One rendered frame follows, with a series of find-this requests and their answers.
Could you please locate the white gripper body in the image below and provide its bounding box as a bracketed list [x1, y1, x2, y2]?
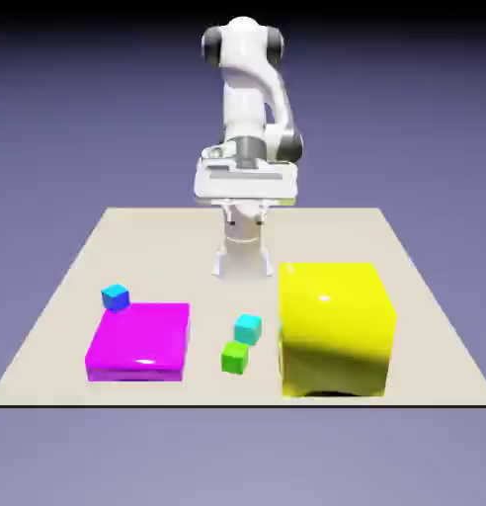
[193, 157, 300, 208]

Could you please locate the small cyan cube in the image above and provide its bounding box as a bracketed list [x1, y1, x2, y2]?
[233, 313, 264, 346]

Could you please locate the small blue cube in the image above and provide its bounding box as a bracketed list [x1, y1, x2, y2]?
[101, 283, 131, 314]

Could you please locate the small green cube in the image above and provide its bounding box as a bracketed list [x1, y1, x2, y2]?
[220, 341, 251, 376]

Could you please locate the large yellow box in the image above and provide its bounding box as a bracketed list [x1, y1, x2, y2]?
[278, 262, 399, 399]

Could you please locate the large magenta box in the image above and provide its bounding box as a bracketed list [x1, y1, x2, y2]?
[84, 301, 192, 383]

